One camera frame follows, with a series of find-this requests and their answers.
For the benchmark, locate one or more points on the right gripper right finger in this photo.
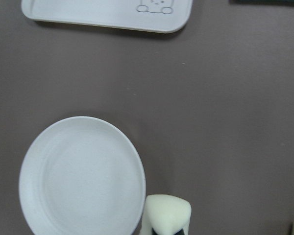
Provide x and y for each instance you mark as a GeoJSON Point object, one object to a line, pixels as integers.
{"type": "Point", "coordinates": [180, 232]}

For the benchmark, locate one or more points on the cream rabbit tray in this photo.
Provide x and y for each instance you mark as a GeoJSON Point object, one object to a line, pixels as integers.
{"type": "Point", "coordinates": [160, 16]}

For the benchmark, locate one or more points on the white round plate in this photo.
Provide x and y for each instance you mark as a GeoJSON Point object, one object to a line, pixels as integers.
{"type": "Point", "coordinates": [82, 176]}

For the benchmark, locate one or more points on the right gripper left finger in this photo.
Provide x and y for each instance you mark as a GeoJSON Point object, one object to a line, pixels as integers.
{"type": "Point", "coordinates": [154, 232]}

